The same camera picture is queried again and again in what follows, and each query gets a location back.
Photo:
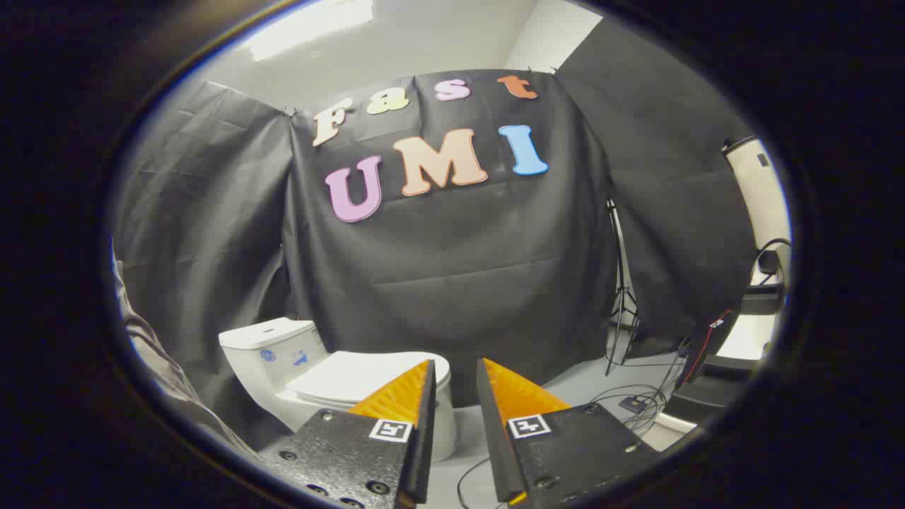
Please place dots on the black leaning board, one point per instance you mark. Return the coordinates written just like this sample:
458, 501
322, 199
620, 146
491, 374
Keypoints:
707, 343

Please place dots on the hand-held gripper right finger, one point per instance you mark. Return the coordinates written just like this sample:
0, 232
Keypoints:
491, 424

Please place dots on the black box device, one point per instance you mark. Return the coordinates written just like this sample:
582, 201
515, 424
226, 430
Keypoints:
760, 300

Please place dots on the small black power adapter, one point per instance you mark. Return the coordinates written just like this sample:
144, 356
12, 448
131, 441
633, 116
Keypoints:
633, 404

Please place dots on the white cylindrical appliance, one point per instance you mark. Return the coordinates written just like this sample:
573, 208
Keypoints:
760, 191

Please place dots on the black backdrop cloth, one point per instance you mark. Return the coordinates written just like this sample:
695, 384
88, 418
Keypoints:
459, 268

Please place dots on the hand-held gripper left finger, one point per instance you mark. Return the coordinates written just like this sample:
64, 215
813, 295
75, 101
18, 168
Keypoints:
424, 424

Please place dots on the person's grey clothing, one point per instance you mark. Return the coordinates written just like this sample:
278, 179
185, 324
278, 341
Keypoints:
152, 353

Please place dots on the white toilet lid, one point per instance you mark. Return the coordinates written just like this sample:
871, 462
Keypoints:
353, 375

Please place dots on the black tripod light stand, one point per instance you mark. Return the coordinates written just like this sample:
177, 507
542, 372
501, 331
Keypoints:
622, 283

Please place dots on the white ceramic toilet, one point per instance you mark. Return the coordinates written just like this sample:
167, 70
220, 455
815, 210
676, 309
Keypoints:
272, 353

